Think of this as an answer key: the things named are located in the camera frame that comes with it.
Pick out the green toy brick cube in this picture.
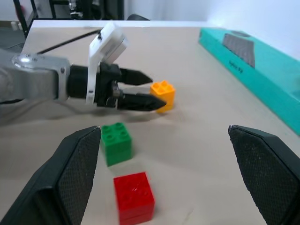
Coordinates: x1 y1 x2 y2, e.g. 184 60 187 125
101 122 133 167

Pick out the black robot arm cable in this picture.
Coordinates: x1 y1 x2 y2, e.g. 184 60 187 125
37 29 101 55

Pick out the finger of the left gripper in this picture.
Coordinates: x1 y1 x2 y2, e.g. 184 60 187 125
120 67 153 86
116 90 167 113

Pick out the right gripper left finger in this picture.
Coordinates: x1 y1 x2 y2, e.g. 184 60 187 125
0 125 102 225

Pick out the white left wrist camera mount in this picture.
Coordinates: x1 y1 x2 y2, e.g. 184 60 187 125
85 22 128 105

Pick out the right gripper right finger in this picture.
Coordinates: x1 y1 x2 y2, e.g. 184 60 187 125
228 124 300 225

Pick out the black rounded chair back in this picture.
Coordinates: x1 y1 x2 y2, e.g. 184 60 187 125
126 14 151 22

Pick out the red toy brick cube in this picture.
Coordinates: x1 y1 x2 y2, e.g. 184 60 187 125
113 172 156 225

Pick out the orange toy brick cube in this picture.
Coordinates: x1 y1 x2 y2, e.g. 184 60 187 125
150 80 176 114

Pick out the black metal rack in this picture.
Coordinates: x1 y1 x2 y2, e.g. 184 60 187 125
13 0 58 38

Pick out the dark equipment behind table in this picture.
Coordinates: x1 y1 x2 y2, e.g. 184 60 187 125
69 0 125 21

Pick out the teal keyboard box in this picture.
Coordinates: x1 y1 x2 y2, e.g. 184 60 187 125
198 28 300 136

